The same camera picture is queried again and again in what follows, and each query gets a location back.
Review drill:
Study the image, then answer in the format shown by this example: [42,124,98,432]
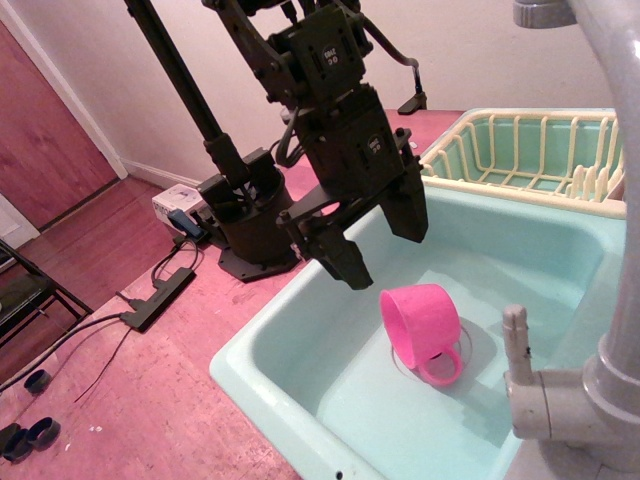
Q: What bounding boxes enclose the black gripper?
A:
[275,86,428,290]

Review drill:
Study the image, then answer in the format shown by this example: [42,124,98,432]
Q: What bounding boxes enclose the pink plastic cup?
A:
[379,284,463,387]

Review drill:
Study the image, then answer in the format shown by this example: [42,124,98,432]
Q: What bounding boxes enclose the black table clamp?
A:
[397,56,427,116]

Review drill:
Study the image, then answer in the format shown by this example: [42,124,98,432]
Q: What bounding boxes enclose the mint green toy sink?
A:
[208,107,627,480]

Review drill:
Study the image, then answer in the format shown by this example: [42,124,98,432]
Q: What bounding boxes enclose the blue adapter plug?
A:
[167,209,206,241]

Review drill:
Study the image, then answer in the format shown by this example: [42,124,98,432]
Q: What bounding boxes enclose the white cardboard box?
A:
[152,184,205,231]

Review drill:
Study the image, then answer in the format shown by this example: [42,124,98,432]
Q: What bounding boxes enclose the cream dish rack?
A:
[420,108,624,206]

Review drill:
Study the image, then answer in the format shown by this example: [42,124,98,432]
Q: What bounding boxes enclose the black usb hub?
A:
[119,267,196,333]

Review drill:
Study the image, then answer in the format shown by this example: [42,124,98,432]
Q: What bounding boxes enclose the grey toy faucet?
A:
[502,1,639,479]

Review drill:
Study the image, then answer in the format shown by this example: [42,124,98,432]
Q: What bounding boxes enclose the wooden door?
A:
[1,27,118,230]

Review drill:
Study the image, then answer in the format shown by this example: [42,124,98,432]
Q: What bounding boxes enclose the black metal chair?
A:
[1,240,94,347]

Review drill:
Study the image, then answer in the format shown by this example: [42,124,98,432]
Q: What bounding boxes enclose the black cable on table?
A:
[0,312,126,394]

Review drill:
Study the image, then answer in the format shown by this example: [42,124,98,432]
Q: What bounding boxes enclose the black ring upper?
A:
[23,369,51,394]

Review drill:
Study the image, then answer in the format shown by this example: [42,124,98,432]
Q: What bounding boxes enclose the black ring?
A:
[23,369,51,394]
[27,416,62,450]
[0,422,35,464]

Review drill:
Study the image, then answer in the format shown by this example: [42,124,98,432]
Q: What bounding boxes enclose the black ring lower right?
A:
[27,416,62,450]

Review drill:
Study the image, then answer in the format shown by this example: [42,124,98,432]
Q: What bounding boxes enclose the black ring lower left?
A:
[0,422,35,464]

